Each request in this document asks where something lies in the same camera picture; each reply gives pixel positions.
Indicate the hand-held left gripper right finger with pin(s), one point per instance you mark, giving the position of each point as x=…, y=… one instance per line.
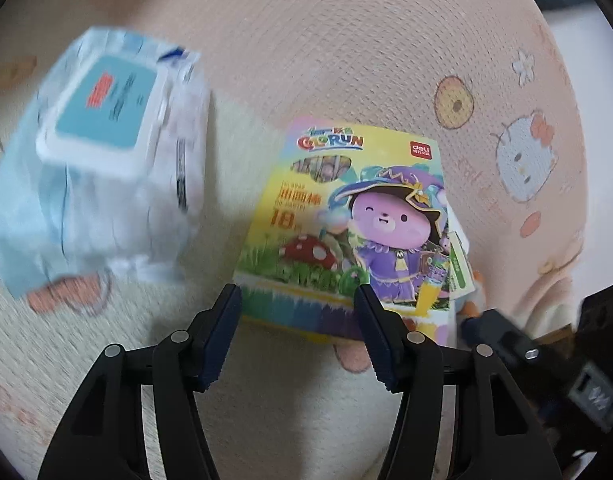
x=381, y=350

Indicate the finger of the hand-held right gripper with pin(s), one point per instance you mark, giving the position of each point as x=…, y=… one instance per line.
x=506, y=335

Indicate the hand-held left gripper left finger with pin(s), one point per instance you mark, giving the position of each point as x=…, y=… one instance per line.
x=221, y=345

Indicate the colourful crayon box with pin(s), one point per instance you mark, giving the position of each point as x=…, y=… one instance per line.
x=306, y=200

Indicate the baby wipes pack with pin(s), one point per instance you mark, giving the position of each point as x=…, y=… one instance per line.
x=111, y=210

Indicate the white green label card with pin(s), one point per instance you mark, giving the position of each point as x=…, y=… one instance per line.
x=460, y=265

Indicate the pink cartoon printed mat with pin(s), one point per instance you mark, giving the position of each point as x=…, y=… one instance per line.
x=336, y=60

